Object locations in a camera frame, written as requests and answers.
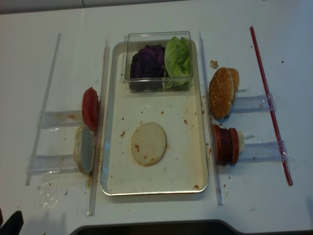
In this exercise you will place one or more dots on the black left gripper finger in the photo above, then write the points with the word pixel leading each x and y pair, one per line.
pixel 13 225

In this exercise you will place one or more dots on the green lettuce leaf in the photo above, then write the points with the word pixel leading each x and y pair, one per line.
pixel 177 60

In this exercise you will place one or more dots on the white bread slice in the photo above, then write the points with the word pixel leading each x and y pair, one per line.
pixel 84 149

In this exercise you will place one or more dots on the red tomato slices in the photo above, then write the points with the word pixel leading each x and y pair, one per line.
pixel 90 108

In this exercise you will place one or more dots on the stacked meat patties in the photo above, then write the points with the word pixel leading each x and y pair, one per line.
pixel 223 145

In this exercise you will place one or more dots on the red tomato slice right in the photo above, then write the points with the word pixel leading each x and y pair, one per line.
pixel 235 145

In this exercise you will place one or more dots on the bread crumb chunk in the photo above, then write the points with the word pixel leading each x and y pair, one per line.
pixel 214 64

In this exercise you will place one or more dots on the lower left clear track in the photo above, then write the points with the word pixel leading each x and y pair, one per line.
pixel 44 164

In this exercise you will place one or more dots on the clear track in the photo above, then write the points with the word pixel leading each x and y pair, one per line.
pixel 44 164
pixel 263 152
pixel 260 103
pixel 60 119

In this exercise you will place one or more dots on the upper left clear track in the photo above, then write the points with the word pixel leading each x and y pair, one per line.
pixel 60 119

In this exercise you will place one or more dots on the bottom bun slice on tray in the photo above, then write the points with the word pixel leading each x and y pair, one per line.
pixel 149 143

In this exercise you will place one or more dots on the metal baking tray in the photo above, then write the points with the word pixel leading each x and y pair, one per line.
pixel 183 168

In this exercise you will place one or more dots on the purple cabbage leaves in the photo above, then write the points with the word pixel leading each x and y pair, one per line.
pixel 148 63

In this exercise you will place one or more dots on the clear plastic container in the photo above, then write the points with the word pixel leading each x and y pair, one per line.
pixel 133 42

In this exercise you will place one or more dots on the sesame burger bun top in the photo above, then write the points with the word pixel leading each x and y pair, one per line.
pixel 221 93

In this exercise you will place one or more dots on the lower right clear track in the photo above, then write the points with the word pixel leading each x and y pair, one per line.
pixel 263 152

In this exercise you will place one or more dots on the upper right clear track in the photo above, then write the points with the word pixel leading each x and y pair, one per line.
pixel 260 103

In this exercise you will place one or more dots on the left inner clear rail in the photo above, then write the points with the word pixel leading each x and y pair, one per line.
pixel 98 141

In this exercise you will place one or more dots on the clear rail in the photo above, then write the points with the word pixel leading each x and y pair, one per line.
pixel 98 141
pixel 44 105
pixel 219 195

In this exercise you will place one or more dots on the left outer clear rail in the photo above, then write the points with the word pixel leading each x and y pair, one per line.
pixel 44 105

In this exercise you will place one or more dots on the right inner clear rail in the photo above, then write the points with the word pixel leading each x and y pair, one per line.
pixel 219 195

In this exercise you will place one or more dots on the red plastic rail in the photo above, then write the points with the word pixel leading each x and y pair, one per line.
pixel 281 146

